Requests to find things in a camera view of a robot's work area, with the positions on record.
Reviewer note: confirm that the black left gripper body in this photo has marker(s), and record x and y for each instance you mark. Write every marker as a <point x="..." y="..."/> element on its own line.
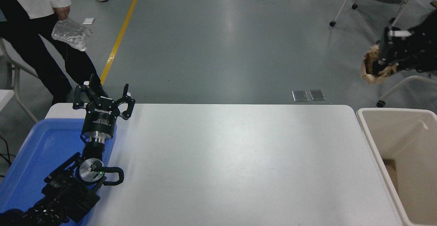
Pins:
<point x="100" y="118"/>

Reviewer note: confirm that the person's hand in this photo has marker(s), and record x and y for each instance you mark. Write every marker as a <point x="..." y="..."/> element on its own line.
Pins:
<point x="63" y="12"/>

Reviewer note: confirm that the silver floor plate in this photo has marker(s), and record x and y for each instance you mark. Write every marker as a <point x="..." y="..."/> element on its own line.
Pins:
<point x="300" y="95"/>
<point x="317" y="94"/>

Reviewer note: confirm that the blue plastic tray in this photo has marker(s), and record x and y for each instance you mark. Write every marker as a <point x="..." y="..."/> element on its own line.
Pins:
<point x="37" y="151"/>

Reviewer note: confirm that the large pale bin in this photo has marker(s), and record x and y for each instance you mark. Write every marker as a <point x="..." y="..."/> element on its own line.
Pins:
<point x="392" y="127"/>

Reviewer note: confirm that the grey seat wheeled chair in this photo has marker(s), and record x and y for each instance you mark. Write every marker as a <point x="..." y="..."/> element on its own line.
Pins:
<point x="403" y="84"/>

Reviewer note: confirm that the foil tray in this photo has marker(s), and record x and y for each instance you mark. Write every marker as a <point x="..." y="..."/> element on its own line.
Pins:
<point x="71" y="34"/>

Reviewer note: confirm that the small white paper scrap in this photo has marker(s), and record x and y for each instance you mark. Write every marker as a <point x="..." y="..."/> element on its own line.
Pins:
<point x="88" y="20"/>

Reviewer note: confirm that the white frame wheeled chair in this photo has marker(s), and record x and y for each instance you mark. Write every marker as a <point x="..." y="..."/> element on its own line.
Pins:
<point x="348" y="0"/>

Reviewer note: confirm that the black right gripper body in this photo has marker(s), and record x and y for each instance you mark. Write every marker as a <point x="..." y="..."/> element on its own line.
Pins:
<point x="423" y="46"/>

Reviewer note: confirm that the tan paper ball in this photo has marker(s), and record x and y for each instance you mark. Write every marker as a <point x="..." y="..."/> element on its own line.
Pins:
<point x="370" y="52"/>

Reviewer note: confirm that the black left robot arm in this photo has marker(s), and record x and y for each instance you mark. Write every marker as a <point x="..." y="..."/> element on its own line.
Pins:
<point x="61" y="193"/>

